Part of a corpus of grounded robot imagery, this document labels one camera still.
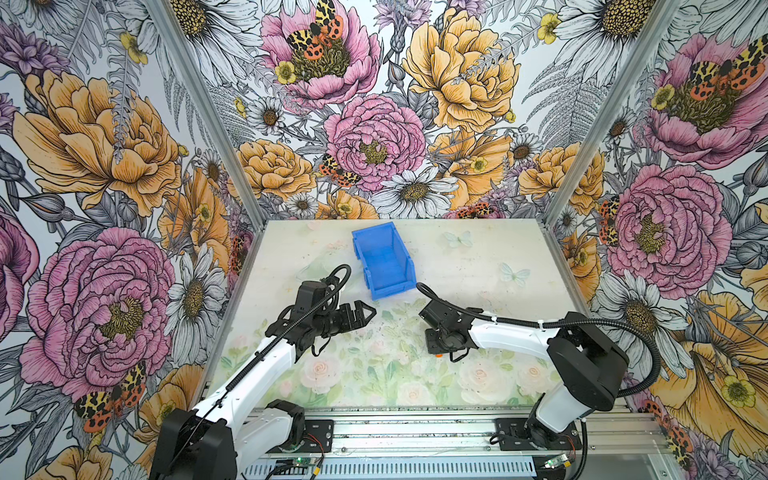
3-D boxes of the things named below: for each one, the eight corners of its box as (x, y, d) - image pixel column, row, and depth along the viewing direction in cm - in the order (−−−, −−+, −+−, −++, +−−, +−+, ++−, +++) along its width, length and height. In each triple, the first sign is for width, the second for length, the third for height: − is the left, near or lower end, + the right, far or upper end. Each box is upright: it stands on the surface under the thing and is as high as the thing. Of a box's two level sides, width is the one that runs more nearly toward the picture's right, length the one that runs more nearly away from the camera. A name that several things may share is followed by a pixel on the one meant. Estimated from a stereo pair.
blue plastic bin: (372, 304, 101) (370, 285, 92) (354, 249, 116) (352, 229, 108) (415, 292, 104) (417, 272, 95) (392, 240, 119) (393, 220, 111)
